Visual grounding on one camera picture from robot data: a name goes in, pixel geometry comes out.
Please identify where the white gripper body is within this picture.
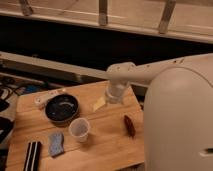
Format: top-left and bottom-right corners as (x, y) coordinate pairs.
(105, 80), (129, 104)

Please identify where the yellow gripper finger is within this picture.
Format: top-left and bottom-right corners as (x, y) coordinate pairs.
(93, 96), (106, 111)

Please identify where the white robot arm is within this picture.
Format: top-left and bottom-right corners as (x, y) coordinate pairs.
(95, 53), (213, 171)

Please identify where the black ceramic bowl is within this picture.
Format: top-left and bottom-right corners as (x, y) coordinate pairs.
(45, 94), (79, 123)

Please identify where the dark red object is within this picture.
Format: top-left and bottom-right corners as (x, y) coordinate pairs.
(124, 115), (136, 137)

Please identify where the blue sponge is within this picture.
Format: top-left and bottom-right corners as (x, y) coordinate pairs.
(48, 132), (64, 157)

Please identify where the black white striped object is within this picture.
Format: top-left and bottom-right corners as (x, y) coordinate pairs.
(23, 141), (42, 171)

